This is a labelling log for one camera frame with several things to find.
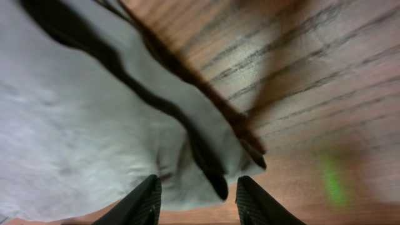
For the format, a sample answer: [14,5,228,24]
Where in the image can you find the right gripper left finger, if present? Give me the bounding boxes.
[92,174,162,225]

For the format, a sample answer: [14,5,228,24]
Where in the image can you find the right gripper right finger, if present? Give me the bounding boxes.
[236,176,305,225]

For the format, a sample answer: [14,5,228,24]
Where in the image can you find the grey shorts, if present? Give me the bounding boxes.
[1,0,266,223]

